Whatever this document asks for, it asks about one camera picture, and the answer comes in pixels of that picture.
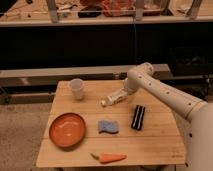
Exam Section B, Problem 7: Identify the orange toy carrot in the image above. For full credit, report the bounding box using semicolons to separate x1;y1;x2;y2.
91;153;127;164

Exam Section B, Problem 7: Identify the white plastic bottle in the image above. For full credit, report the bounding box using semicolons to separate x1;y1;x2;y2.
101;89;128;107

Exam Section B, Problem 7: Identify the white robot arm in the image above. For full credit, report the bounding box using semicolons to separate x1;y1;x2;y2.
124;63;213;171

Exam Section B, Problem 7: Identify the black striped block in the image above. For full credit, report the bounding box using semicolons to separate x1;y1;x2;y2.
131;105;145;131

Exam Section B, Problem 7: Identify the red object on shelf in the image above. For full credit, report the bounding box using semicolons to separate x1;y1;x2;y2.
101;0;135;17

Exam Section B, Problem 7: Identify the orange plate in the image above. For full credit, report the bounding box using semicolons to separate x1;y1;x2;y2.
49;113;86;148

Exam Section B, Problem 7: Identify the black object on shelf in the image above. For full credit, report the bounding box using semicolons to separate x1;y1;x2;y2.
78;6;102;18

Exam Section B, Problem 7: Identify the wooden table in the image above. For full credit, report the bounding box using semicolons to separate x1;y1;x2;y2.
36;80;186;168

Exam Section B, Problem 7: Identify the blue sponge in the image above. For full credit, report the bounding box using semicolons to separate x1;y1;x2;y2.
98;120;119;134

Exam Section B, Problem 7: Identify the long grey bench beam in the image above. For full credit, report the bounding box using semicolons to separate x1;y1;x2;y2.
0;63;170;88

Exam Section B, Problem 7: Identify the white paper cup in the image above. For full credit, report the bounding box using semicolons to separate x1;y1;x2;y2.
69;78;84;100

